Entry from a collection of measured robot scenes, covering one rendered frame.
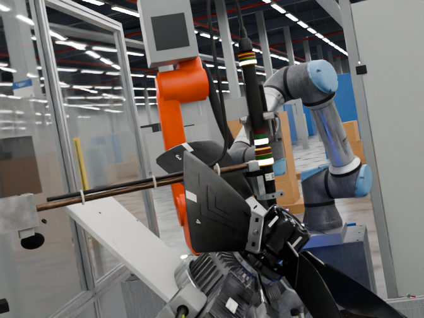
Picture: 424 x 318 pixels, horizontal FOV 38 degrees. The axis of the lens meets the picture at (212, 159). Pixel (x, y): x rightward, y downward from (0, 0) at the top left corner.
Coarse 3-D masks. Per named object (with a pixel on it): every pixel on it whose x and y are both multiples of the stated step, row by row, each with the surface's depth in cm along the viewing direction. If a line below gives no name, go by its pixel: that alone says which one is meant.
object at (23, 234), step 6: (30, 228) 129; (18, 234) 130; (24, 234) 128; (30, 234) 129; (36, 234) 129; (24, 240) 128; (30, 240) 128; (36, 240) 129; (42, 240) 130; (24, 246) 128; (30, 246) 128; (36, 246) 129
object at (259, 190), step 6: (252, 162) 151; (258, 162) 152; (246, 168) 152; (252, 168) 151; (258, 168) 152; (246, 174) 154; (252, 174) 150; (258, 174) 151; (252, 180) 154; (258, 180) 151; (258, 186) 152; (258, 192) 152; (264, 192) 152; (276, 192) 152; (282, 192) 152; (258, 198) 153; (264, 198) 152; (270, 198) 151
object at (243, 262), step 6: (234, 252) 144; (240, 252) 144; (240, 258) 141; (246, 264) 140; (252, 270) 140; (258, 270) 142; (264, 276) 141; (264, 282) 141; (270, 282) 142; (276, 282) 144
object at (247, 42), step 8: (240, 32) 152; (240, 40) 152; (248, 40) 151; (240, 48) 152; (248, 48) 151; (264, 168) 152; (272, 168) 153; (264, 176) 153; (272, 176) 153; (264, 184) 153; (272, 184) 153; (272, 192) 153; (272, 200) 153
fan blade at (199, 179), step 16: (192, 160) 127; (192, 176) 124; (208, 176) 128; (192, 192) 121; (208, 192) 126; (224, 192) 130; (192, 208) 119; (208, 208) 124; (224, 208) 128; (240, 208) 134; (192, 224) 118; (208, 224) 123; (224, 224) 128; (240, 224) 133; (192, 240) 116; (208, 240) 122; (224, 240) 127; (240, 240) 132
